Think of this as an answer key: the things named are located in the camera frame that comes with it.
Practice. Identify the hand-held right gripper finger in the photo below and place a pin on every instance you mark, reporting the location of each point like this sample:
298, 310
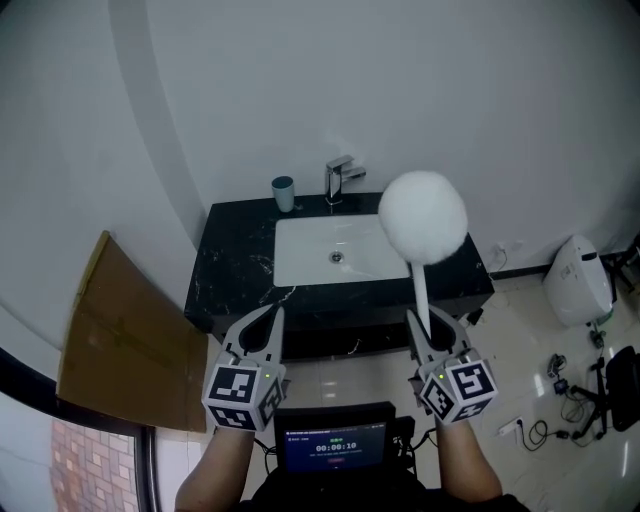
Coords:
459, 336
419, 342

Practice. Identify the white fluffy cleaning brush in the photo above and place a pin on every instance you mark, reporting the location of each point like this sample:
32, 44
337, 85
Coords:
422, 215

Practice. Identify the white plastic appliance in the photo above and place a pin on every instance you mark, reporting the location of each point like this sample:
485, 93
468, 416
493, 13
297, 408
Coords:
575, 285

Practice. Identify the black metal stand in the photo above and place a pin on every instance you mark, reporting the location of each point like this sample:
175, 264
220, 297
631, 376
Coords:
622, 265

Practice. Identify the small electronic device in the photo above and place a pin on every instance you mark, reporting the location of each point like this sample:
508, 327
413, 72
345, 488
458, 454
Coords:
559, 386

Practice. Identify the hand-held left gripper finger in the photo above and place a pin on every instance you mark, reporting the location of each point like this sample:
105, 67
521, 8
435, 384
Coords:
235, 332
277, 335

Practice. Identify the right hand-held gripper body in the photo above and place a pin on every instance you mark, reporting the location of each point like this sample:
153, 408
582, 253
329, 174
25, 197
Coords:
465, 387

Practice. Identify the person's right forearm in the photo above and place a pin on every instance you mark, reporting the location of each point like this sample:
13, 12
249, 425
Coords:
465, 465

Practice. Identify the metal sink drain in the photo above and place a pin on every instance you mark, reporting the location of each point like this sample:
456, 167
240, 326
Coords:
337, 256

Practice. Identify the black window frame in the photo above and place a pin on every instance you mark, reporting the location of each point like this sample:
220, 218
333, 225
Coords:
145, 465

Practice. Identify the black office chair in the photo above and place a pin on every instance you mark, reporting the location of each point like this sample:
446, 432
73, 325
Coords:
625, 385

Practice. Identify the person's left forearm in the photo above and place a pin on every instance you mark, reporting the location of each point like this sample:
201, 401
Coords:
220, 467

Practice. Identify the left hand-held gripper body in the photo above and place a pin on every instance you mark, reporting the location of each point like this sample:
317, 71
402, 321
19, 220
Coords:
235, 387

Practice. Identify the chrome faucet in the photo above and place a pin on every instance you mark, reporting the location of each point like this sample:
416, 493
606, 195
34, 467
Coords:
334, 182

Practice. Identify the teal cup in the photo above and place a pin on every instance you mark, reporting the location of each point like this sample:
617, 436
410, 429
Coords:
283, 194

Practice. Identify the black monitor screen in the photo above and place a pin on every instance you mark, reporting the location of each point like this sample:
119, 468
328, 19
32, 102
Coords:
335, 445

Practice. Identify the brown cardboard sheet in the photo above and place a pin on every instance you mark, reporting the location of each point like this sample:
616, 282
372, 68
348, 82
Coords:
130, 340

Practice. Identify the white power strip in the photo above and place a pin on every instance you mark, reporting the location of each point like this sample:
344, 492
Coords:
510, 427

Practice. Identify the black marble vanity cabinet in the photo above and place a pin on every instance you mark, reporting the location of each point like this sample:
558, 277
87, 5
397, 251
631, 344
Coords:
230, 270

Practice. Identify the person's black clothing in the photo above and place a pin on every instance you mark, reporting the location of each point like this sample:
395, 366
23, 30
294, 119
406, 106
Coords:
350, 492

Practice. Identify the white ceramic sink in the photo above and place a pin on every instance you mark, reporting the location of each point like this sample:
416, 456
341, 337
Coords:
310, 250

